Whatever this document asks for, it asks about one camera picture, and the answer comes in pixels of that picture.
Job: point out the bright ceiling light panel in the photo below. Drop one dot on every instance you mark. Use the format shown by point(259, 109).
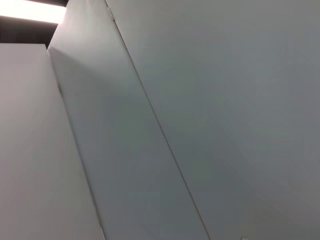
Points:
point(30, 11)

